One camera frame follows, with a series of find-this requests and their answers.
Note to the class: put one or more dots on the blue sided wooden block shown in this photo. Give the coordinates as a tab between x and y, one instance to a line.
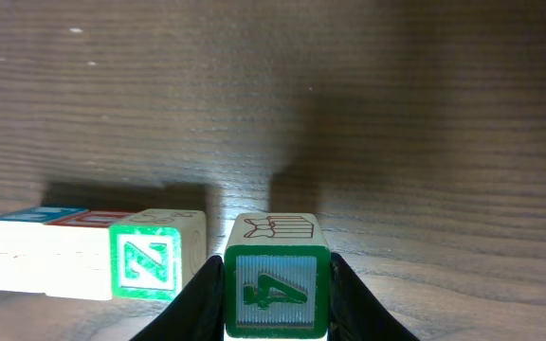
78	248

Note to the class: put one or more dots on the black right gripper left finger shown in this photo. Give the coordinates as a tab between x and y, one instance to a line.
197	313

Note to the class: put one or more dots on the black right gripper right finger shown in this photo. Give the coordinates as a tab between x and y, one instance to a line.
355	314

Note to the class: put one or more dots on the yellow sided wooden block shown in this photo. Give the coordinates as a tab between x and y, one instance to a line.
22	246

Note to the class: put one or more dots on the green number 4 block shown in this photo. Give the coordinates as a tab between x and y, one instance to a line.
277	277

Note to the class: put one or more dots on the green letter N block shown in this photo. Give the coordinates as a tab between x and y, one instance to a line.
156	252

